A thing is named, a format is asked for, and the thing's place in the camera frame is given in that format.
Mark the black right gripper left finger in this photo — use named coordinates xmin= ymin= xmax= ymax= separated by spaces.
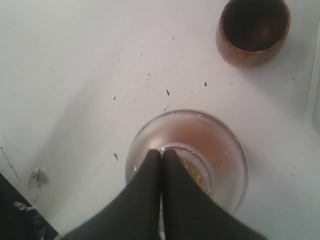
xmin=63 ymin=149 xmax=161 ymax=240

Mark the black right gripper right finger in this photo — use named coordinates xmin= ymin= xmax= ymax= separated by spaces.
xmin=161 ymin=150 xmax=266 ymax=240

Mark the clear plastic shaker lid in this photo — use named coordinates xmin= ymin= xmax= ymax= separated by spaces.
xmin=125 ymin=109 xmax=249 ymax=214

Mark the brown wooden cup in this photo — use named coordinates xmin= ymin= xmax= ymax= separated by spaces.
xmin=215 ymin=0 xmax=291 ymax=69

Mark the yellow lemon slice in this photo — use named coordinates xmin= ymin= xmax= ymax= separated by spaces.
xmin=181 ymin=159 xmax=205 ymax=190

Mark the white rectangular tray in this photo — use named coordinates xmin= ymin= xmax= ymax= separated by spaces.
xmin=305 ymin=49 xmax=320 ymax=141

